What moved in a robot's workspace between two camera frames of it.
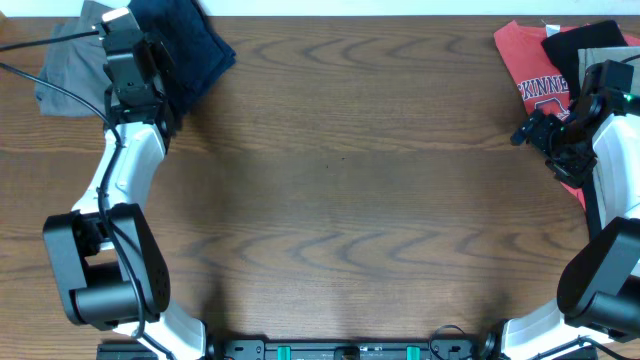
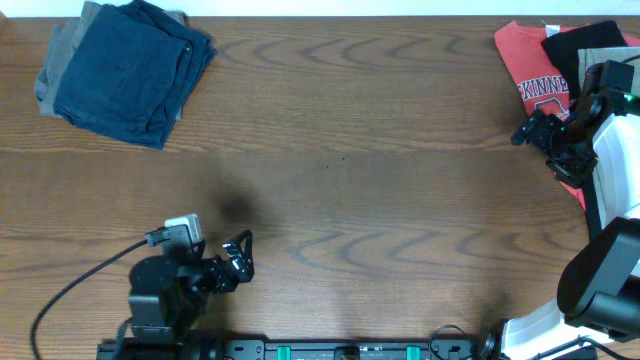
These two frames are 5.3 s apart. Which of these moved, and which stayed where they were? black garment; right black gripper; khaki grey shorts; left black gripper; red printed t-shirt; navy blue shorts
Moved: left black gripper; navy blue shorts
Stayed: khaki grey shorts; red printed t-shirt; black garment; right black gripper
